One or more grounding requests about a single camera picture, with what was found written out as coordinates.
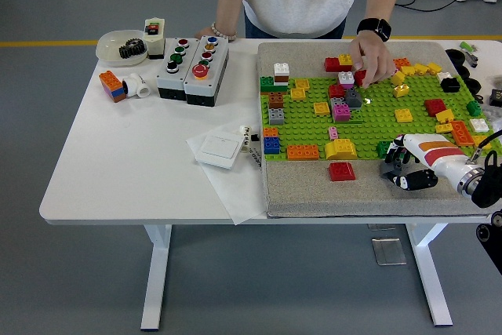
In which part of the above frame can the white labelled cylinder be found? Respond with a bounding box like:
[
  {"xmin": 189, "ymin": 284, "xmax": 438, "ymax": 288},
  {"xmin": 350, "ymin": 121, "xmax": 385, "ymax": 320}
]
[{"xmin": 238, "ymin": 124, "xmax": 253, "ymax": 155}]

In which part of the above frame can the large yellow curved brick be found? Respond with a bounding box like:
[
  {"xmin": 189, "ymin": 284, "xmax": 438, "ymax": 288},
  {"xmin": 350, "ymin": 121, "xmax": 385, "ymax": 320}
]
[{"xmin": 324, "ymin": 138, "xmax": 359, "ymax": 161}]

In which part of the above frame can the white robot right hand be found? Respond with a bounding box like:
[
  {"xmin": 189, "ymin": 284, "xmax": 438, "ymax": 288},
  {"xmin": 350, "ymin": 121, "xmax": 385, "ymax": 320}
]
[{"xmin": 382, "ymin": 133, "xmax": 482, "ymax": 193}]

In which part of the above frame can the grey emergency-stop control box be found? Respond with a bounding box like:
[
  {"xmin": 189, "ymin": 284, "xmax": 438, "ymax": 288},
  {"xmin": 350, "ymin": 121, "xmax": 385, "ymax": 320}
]
[{"xmin": 184, "ymin": 35, "xmax": 230, "ymax": 108}]

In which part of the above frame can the white red-green switch box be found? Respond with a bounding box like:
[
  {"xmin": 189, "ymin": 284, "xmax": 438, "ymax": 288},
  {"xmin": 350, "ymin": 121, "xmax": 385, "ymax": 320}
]
[{"xmin": 142, "ymin": 17, "xmax": 166, "ymax": 60}]

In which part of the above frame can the orange purple blue brick stack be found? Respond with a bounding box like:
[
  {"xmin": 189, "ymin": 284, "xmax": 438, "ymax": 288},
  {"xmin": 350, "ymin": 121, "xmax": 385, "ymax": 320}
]
[{"xmin": 98, "ymin": 70, "xmax": 128, "ymax": 104}]

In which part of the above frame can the dark grey slope brick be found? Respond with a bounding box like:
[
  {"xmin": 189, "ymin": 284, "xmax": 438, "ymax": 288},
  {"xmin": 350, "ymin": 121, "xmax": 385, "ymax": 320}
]
[{"xmin": 344, "ymin": 88, "xmax": 363, "ymax": 109}]

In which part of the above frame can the white and brown brick stack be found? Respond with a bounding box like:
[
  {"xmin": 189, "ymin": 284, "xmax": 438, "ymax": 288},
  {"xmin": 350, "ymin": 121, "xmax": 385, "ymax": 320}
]
[{"xmin": 273, "ymin": 62, "xmax": 292, "ymax": 86}]

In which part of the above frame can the dark green long brick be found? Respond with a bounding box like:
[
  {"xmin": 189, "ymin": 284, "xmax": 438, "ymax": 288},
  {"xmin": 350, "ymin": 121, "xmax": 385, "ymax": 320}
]
[{"xmin": 376, "ymin": 140, "xmax": 395, "ymax": 160}]

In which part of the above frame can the green baseplate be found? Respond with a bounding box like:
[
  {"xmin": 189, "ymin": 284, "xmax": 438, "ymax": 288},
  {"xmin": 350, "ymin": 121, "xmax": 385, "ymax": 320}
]
[{"xmin": 260, "ymin": 74, "xmax": 493, "ymax": 162}]

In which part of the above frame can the dark grey roof brick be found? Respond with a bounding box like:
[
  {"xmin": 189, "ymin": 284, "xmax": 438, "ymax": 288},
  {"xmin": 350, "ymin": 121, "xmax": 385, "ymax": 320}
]
[{"xmin": 378, "ymin": 160, "xmax": 405, "ymax": 184}]

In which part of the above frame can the magenta brick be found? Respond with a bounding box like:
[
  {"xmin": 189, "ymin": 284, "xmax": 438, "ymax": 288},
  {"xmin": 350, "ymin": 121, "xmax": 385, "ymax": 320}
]
[{"xmin": 332, "ymin": 104, "xmax": 352, "ymax": 122}]

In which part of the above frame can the white plastic bowl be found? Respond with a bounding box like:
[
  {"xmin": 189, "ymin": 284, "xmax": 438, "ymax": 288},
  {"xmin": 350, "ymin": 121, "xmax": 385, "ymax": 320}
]
[{"xmin": 96, "ymin": 28, "xmax": 150, "ymax": 67}]

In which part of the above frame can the black metal gear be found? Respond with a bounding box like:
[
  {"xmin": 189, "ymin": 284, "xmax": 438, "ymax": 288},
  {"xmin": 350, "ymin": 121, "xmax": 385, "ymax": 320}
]
[{"xmin": 118, "ymin": 38, "xmax": 148, "ymax": 62}]

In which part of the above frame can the clear plastic bag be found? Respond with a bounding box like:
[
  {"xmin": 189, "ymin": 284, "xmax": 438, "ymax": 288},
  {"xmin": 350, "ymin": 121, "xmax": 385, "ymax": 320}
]
[{"xmin": 483, "ymin": 105, "xmax": 502, "ymax": 132}]

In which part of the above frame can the red slope brick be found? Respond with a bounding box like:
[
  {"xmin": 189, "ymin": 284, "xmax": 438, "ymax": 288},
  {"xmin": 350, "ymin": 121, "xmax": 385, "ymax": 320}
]
[{"xmin": 328, "ymin": 162, "xmax": 356, "ymax": 183}]

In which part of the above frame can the white wall switch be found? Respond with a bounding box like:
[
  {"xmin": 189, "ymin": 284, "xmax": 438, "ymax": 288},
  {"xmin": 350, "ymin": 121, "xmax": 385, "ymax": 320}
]
[{"xmin": 195, "ymin": 133, "xmax": 244, "ymax": 171}]

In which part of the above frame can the white labelled tube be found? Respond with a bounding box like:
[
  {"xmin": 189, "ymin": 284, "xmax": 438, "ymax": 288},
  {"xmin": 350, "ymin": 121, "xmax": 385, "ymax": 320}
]
[{"xmin": 246, "ymin": 147, "xmax": 263, "ymax": 172}]

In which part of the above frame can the white pipe tee fitting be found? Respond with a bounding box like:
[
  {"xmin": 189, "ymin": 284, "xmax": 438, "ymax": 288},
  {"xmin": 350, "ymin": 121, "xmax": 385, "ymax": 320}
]
[{"xmin": 122, "ymin": 72, "xmax": 152, "ymax": 100}]

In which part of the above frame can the white table leg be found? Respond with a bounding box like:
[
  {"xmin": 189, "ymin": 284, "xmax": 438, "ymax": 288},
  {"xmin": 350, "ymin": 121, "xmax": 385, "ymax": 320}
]
[
  {"xmin": 405, "ymin": 223, "xmax": 454, "ymax": 327},
  {"xmin": 140, "ymin": 224, "xmax": 173, "ymax": 331}
]

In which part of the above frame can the grey foam mat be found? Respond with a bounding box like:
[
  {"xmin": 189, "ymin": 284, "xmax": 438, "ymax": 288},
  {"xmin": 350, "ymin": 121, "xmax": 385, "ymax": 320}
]
[{"xmin": 256, "ymin": 41, "xmax": 502, "ymax": 220}]

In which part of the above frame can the black wristwatch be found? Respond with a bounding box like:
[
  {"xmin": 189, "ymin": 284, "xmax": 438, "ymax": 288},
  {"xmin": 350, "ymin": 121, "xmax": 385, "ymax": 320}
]
[{"xmin": 355, "ymin": 16, "xmax": 393, "ymax": 43}]

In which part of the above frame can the black brick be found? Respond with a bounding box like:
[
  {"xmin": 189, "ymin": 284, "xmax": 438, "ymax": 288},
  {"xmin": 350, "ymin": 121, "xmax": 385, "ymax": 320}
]
[{"xmin": 439, "ymin": 76, "xmax": 461, "ymax": 94}]

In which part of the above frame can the translucent plastic sheet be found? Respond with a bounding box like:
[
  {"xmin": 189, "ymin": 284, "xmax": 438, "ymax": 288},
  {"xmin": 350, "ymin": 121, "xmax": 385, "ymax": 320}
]
[{"xmin": 185, "ymin": 122, "xmax": 268, "ymax": 227}]

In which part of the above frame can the person's left hand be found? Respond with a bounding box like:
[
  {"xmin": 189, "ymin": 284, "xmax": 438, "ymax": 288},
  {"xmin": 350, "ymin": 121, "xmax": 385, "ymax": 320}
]
[{"xmin": 347, "ymin": 32, "xmax": 397, "ymax": 90}]

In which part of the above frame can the beaded bracelet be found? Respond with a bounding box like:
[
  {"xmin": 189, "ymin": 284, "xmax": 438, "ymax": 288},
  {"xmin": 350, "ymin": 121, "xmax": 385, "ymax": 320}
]
[{"xmin": 210, "ymin": 22, "xmax": 238, "ymax": 42}]

